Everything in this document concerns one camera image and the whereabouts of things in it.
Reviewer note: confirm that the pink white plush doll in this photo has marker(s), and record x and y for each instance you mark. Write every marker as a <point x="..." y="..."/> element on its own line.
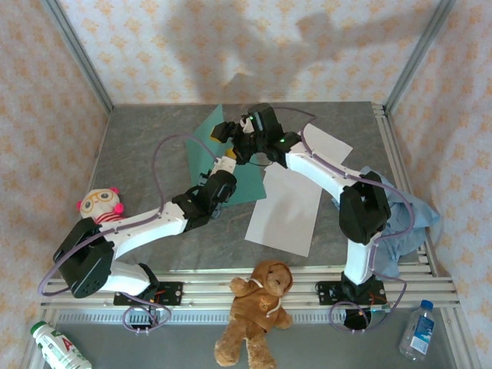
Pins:
<point x="100" y="203"/>

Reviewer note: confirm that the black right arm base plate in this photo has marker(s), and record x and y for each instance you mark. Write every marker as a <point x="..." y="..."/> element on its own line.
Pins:
<point x="326" y="294"/>

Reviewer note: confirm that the light blue cloth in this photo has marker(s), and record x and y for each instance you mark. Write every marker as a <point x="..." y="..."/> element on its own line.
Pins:
<point x="407" y="230"/>

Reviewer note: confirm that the white green drink bottle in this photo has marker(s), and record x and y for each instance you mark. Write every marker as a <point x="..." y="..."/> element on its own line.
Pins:
<point x="57" y="346"/>

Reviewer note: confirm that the green circuit board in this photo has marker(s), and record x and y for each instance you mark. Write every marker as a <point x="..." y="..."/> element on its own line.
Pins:
<point x="380" y="312"/>

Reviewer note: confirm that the aluminium frame post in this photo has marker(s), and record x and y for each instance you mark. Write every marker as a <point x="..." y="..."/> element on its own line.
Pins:
<point x="418" y="54"/>
<point x="78" y="54"/>

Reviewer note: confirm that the clear plastic water bottle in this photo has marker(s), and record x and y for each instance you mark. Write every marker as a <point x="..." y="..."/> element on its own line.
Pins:
<point x="419" y="334"/>

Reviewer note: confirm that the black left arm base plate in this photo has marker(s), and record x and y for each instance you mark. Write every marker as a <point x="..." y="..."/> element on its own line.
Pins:
<point x="173" y="294"/>

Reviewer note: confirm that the green file folder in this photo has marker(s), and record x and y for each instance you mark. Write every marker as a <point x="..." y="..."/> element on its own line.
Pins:
<point x="200" y="153"/>

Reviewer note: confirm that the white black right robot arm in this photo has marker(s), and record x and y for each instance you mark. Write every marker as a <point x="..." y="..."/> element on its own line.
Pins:
<point x="315" y="169"/>

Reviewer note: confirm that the aluminium side rail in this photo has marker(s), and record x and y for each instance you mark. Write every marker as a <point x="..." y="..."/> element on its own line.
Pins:
<point x="389" y="134"/>
<point x="98" y="146"/>

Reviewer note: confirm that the aluminium rail beams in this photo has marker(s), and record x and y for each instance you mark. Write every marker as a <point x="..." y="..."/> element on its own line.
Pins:
<point x="207" y="294"/>

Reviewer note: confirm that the brown hooded teddy bear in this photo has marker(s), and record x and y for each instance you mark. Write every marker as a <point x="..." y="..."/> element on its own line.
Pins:
<point x="261" y="307"/>

